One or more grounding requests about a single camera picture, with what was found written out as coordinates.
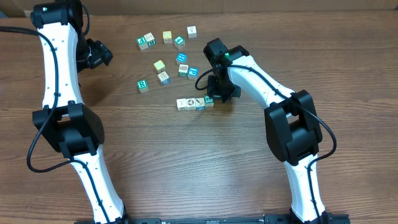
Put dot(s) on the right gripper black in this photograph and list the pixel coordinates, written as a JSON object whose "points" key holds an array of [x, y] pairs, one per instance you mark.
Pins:
{"points": [[215, 93]]}

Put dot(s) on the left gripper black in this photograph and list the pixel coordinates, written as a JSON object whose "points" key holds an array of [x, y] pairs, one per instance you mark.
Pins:
{"points": [[101, 53]]}

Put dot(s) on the green seven block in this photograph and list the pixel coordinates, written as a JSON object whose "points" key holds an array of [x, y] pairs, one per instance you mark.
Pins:
{"points": [[209, 102]]}

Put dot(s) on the white feather block blue X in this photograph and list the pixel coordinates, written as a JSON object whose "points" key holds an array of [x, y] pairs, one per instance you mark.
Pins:
{"points": [[199, 103]]}

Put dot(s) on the white block brown picture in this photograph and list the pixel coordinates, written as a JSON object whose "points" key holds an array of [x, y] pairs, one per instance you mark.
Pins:
{"points": [[190, 104]]}

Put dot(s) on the blue top letter block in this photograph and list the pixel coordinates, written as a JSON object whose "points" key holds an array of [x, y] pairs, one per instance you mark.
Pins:
{"points": [[181, 104]]}

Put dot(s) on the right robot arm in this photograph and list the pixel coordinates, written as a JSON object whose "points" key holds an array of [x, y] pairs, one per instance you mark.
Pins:
{"points": [[292, 126]]}

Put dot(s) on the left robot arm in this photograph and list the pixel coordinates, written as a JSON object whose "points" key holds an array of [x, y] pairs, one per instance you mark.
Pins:
{"points": [[67, 124]]}

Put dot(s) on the blue P block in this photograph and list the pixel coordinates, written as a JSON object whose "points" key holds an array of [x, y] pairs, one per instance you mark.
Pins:
{"points": [[192, 73]]}

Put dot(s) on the white block red picture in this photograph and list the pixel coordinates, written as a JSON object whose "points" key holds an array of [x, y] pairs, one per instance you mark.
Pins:
{"points": [[183, 70]]}

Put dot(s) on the blue top block centre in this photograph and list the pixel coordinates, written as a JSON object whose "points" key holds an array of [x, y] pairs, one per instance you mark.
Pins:
{"points": [[181, 58]]}

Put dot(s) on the green letter block far left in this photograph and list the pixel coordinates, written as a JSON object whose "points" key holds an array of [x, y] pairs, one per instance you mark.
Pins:
{"points": [[142, 43]]}

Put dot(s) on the white block blue side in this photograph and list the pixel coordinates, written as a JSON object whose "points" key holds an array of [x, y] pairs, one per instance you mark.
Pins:
{"points": [[163, 78]]}

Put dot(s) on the green triangle block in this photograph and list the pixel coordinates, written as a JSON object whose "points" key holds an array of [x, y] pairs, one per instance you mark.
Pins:
{"points": [[179, 42]]}

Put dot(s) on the white block green side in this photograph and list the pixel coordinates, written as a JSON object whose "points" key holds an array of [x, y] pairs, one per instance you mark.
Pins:
{"points": [[150, 39]]}

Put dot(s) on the green R block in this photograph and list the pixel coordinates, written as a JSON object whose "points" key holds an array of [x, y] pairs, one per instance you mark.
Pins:
{"points": [[142, 86]]}

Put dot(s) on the white block back right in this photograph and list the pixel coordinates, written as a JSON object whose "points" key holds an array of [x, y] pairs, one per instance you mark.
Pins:
{"points": [[192, 32]]}

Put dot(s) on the yellow top block front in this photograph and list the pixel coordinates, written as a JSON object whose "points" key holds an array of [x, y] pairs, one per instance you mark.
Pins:
{"points": [[159, 66]]}

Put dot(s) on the yellow block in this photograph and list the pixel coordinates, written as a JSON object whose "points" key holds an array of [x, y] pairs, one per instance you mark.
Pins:
{"points": [[167, 37], [159, 66]]}

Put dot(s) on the yellow top block back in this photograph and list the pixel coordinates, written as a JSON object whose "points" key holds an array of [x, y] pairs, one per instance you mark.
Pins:
{"points": [[167, 37]]}

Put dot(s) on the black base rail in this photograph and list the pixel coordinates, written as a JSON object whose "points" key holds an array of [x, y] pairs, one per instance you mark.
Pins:
{"points": [[327, 218]]}

